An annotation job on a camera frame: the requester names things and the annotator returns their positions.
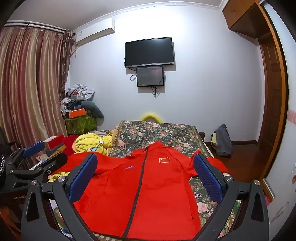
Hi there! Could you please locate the white air conditioner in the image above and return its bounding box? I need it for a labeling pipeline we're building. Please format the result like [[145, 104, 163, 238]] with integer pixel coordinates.
[[73, 19, 115, 45]]

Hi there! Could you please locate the orange box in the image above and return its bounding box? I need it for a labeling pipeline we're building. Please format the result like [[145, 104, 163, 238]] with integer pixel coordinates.
[[69, 109, 87, 118]]

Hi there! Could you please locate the yellow cartoon blanket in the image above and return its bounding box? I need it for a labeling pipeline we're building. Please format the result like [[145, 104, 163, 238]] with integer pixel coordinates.
[[47, 133, 115, 183]]

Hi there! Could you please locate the yellow foam tube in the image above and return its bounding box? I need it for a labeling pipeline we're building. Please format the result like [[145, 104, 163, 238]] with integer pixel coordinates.
[[140, 113, 163, 124]]

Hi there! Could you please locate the striped cloth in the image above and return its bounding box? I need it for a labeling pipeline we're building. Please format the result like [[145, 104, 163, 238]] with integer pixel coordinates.
[[94, 129, 116, 138]]

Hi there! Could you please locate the green printed cloth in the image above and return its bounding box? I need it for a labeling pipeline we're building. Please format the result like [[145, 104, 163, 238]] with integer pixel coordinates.
[[65, 115, 97, 136]]

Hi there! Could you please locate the red zip jacket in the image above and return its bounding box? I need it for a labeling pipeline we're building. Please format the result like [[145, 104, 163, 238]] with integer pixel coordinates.
[[50, 141, 232, 240]]

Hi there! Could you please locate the small black monitor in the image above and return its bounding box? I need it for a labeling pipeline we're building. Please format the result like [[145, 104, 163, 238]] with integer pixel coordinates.
[[136, 66, 165, 87]]

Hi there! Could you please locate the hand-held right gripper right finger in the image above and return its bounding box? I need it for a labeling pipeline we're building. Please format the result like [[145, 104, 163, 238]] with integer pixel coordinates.
[[193, 153, 270, 241]]

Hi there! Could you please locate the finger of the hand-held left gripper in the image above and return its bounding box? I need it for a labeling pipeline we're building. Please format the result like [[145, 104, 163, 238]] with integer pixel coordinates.
[[11, 153, 68, 183], [9, 141, 45, 163]]

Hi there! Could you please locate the wooden overhead cabinet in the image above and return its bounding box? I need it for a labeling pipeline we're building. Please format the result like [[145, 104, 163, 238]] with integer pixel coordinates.
[[221, 0, 272, 39]]

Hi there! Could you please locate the wooden bed frame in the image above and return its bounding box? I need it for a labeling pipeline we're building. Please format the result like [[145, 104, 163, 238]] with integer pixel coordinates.
[[198, 132, 216, 160]]

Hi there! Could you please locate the large black television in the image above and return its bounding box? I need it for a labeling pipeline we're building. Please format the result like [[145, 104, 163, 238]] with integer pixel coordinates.
[[124, 37, 175, 69]]

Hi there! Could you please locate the striped curtain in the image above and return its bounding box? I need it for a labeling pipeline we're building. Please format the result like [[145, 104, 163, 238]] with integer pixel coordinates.
[[0, 25, 74, 149]]

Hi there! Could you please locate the curtain rail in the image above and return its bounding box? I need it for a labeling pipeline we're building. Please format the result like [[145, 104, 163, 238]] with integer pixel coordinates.
[[5, 20, 74, 35]]

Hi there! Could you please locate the floral blanket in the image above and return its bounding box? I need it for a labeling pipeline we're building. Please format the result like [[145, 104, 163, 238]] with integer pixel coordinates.
[[48, 120, 243, 241]]

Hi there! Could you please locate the pile of clutter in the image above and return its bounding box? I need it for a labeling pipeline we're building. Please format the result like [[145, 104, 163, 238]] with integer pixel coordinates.
[[60, 84, 96, 114]]

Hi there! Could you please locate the grey neck pillow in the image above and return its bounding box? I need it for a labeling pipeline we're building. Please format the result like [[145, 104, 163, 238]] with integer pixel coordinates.
[[80, 100, 104, 121]]

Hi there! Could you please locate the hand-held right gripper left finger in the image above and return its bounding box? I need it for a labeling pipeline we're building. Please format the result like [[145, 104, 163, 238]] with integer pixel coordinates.
[[20, 153, 100, 241]]

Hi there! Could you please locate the grey bag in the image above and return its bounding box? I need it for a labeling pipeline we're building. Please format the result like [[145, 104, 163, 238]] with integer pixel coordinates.
[[210, 123, 233, 157]]

